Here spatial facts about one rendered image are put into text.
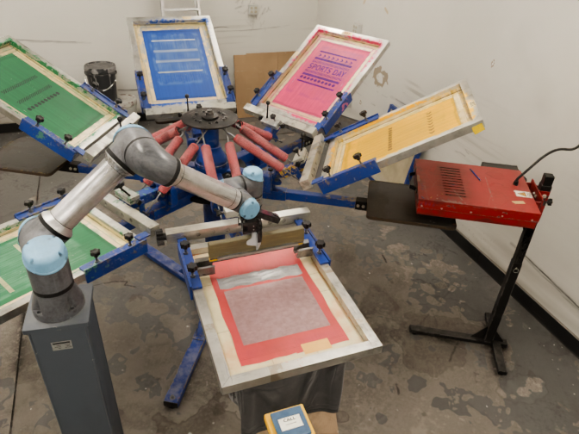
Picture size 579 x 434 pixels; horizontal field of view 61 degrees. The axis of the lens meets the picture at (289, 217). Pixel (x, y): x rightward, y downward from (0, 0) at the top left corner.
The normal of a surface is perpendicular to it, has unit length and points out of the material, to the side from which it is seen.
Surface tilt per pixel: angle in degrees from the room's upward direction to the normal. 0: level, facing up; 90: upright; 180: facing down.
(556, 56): 90
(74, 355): 90
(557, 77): 90
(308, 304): 0
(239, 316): 0
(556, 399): 0
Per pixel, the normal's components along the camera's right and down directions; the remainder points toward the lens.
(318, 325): 0.04, -0.84
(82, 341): 0.25, 0.54
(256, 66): 0.34, 0.32
